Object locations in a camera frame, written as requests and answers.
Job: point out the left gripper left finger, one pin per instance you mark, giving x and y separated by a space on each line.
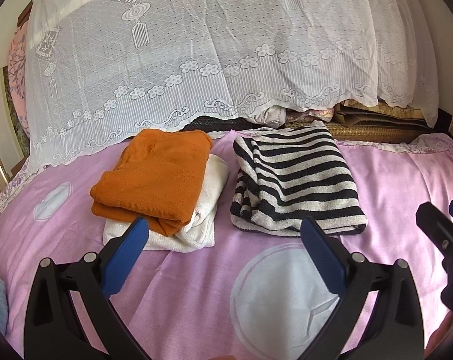
52 327

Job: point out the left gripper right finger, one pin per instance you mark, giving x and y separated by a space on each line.
395 327

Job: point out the black white striped sweater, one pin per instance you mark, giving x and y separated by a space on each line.
290 175

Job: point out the brown woven bamboo mat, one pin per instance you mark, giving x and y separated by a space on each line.
352 121

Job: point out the white folded garment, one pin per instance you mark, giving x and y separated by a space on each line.
199 232

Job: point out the orange folded garment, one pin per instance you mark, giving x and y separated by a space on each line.
158 177

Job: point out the pink floral bedding stack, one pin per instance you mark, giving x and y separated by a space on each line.
16 66

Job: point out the white lace cover cloth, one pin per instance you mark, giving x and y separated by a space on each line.
100 71

